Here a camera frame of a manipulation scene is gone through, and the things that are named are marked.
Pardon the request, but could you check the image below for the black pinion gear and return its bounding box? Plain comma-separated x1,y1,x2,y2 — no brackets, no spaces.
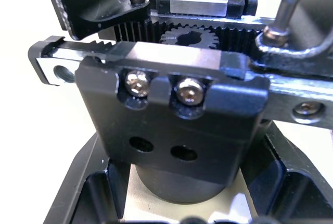
158,24,221,49

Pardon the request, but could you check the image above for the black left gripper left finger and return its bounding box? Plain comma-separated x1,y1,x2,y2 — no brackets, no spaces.
43,132,132,224

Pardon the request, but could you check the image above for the matte black finger piece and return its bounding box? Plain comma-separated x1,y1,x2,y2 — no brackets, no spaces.
40,0,152,41

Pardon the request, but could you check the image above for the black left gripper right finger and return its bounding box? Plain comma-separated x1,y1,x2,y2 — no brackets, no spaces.
240,121,333,224

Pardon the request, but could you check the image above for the brass-tinted socket head screw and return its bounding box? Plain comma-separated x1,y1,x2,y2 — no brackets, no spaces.
263,24,290,45

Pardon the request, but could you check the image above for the silver socket head screw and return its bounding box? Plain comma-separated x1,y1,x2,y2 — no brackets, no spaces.
293,102,321,118
124,69,151,98
174,78,204,106

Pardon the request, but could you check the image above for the black gripper body workpiece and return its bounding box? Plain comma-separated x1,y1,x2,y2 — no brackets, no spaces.
27,0,333,205

